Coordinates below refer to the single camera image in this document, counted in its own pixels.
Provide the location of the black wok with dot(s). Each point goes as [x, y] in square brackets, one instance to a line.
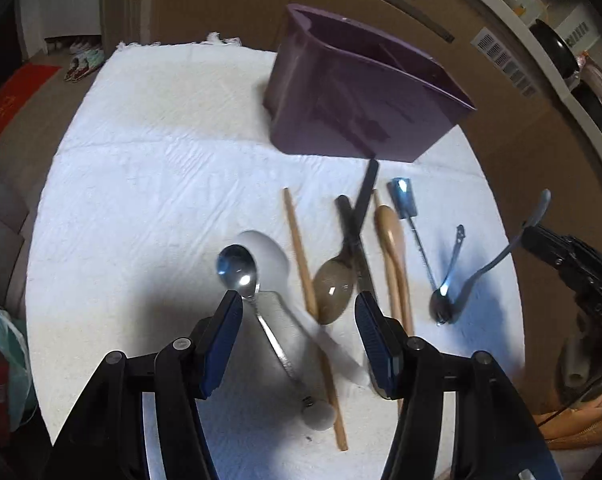
[556, 47]

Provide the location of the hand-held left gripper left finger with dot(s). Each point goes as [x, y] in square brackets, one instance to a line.
[221, 345]

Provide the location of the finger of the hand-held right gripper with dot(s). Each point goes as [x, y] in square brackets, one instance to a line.
[546, 245]

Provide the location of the red floor mat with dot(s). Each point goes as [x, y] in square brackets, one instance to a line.
[11, 105]

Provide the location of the short white vent grille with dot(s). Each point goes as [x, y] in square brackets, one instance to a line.
[506, 62]

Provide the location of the orange bag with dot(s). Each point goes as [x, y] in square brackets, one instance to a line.
[576, 430]

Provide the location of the purple utensil holder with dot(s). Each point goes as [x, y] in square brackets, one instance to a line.
[331, 110]

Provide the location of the person's right hand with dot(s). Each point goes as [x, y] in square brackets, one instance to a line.
[577, 371]

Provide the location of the black pan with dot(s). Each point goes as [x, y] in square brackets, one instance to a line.
[593, 107]

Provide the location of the white towel cloth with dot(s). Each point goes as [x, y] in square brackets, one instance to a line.
[156, 185]

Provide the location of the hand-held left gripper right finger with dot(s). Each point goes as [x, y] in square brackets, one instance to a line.
[376, 345]

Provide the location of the steel spoon with white knob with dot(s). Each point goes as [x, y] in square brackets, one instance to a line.
[236, 267]

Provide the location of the teal plastic bag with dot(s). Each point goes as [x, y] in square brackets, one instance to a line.
[11, 350]

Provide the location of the white cabinet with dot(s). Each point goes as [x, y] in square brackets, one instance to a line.
[66, 0]

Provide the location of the wooden spoon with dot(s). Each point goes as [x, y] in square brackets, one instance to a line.
[388, 230]

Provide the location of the small steel spoon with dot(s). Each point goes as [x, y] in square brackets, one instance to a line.
[451, 270]

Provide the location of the wooden chopstick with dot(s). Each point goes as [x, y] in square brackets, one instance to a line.
[301, 265]
[392, 290]

